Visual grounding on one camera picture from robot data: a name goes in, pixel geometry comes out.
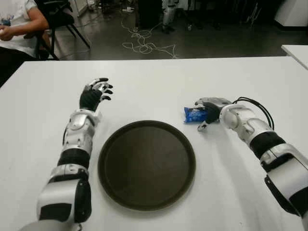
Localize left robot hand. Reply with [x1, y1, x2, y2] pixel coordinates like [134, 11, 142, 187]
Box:
[79, 77, 114, 112]

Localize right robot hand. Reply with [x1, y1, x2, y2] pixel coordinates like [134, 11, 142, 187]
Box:
[194, 97, 233, 132]

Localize blue Oreo packet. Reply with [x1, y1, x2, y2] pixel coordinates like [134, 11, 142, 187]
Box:
[183, 106, 208, 125]

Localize round dark brown tray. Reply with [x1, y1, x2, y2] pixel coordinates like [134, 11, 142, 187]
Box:
[97, 119, 197, 212]

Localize black office chair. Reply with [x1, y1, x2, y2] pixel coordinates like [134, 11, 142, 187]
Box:
[33, 0, 91, 61]

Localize white board panel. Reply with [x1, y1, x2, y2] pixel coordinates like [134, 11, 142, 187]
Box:
[68, 0, 90, 17]

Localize white side table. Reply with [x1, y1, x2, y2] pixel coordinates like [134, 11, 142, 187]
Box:
[281, 44, 308, 72]

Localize seated person white shirt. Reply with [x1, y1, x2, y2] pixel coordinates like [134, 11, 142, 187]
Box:
[0, 0, 50, 81]

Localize black cabinet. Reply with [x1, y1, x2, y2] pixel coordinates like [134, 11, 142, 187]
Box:
[136, 0, 167, 29]

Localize background humanoid robot legs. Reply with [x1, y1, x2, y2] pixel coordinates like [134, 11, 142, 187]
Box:
[161, 0, 179, 34]

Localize white cabinet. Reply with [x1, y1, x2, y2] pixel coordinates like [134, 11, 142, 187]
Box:
[273, 0, 308, 27]

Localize black right wrist cables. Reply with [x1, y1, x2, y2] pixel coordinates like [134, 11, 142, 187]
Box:
[232, 96, 275, 132]

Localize white floor cable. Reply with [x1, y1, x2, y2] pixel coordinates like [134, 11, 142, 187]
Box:
[120, 16, 180, 60]

